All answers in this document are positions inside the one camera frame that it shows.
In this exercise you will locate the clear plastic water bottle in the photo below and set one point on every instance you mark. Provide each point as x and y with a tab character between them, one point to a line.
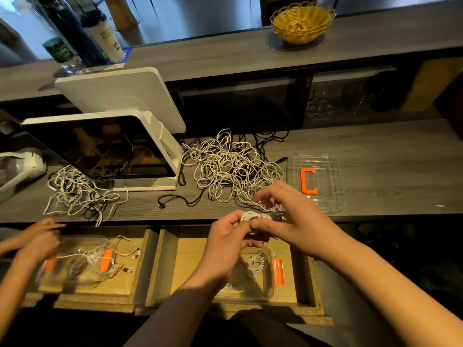
61	50

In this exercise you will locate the white touchscreen monitor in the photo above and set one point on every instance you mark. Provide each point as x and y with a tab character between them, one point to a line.
94	144

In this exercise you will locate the brown wooden chair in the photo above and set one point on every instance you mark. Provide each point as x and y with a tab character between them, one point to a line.
286	0

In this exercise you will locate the white headset device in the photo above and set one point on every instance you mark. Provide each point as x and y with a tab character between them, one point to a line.
29	166

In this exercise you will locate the person's right forearm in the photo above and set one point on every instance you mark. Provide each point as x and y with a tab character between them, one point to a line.
398	296

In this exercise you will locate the white customer display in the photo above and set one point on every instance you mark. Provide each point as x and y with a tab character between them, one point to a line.
119	94

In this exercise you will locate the grey wooden bar counter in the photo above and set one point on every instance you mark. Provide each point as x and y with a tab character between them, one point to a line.
231	54

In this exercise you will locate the another person's forearm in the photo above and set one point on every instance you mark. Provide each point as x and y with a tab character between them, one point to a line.
14	296

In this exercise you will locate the clear container drawer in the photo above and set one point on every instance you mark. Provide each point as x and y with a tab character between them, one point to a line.
242	289
58	274

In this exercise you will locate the black thermos bottle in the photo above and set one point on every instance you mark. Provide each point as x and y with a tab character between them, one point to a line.
72	32

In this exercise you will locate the flat cardboard sheet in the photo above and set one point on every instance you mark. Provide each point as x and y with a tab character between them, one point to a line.
434	83

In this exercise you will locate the white paper coffee cup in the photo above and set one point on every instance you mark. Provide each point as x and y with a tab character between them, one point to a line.
105	38

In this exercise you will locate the wooden drawer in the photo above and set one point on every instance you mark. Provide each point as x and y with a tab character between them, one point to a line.
311	285
137	282

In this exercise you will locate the blue white notebook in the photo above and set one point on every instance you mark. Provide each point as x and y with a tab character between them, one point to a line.
125	56

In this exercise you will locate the person's right hand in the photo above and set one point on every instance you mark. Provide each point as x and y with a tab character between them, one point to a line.
300	220

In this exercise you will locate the person's left hand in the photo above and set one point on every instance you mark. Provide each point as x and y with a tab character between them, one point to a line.
224	253

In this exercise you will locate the yellow woven basket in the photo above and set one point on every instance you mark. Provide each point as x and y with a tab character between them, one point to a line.
302	23

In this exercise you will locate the small white connector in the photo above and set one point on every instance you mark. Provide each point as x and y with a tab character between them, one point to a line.
128	269

